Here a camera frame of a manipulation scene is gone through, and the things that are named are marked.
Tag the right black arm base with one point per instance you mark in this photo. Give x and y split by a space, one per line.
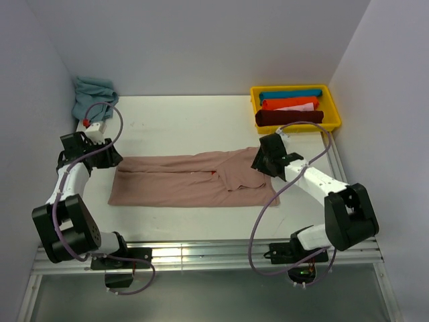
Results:
291 252

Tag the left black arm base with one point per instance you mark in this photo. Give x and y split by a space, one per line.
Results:
119 274

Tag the rolled maroon t-shirt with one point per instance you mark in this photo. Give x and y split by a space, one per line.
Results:
269 118

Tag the rolled blue t-shirt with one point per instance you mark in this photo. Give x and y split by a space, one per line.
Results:
289 94

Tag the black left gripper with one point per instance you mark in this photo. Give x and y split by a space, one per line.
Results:
112 158

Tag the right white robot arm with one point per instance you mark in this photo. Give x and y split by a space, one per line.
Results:
349 217

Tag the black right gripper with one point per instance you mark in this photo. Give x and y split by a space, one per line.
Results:
258 162

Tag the pink printed t-shirt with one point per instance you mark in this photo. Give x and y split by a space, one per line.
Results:
210 179

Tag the rolled orange t-shirt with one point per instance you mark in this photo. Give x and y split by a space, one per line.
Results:
291 104

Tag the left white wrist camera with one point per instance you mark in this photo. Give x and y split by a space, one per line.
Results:
95 132

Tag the crumpled teal t-shirt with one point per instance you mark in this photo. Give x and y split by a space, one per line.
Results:
94 98

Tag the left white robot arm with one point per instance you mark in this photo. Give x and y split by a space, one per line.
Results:
64 224

